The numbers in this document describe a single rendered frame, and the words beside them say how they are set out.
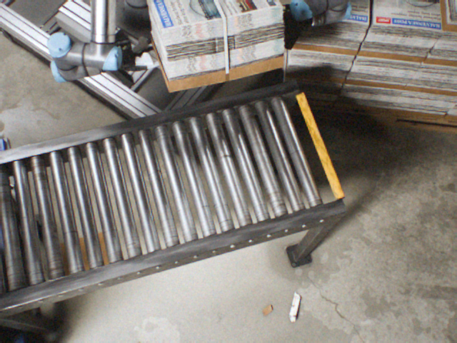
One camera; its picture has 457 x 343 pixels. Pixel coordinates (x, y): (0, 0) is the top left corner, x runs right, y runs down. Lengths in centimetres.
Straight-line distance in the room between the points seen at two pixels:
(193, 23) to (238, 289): 141
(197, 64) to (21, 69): 169
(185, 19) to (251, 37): 21
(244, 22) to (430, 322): 175
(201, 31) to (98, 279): 85
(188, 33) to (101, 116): 142
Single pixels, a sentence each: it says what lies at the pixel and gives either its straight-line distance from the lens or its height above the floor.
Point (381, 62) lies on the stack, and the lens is 238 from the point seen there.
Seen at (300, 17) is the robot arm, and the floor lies 110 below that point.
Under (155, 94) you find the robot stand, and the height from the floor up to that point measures 21.
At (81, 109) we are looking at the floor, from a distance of 287.
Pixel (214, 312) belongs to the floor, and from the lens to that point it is 246.
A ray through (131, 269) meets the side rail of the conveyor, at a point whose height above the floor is 80.
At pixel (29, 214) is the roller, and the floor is 80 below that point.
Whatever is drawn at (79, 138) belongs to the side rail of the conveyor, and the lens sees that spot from 188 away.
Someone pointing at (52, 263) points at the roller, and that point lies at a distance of 176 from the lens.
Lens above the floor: 245
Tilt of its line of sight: 69 degrees down
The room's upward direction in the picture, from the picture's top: 5 degrees clockwise
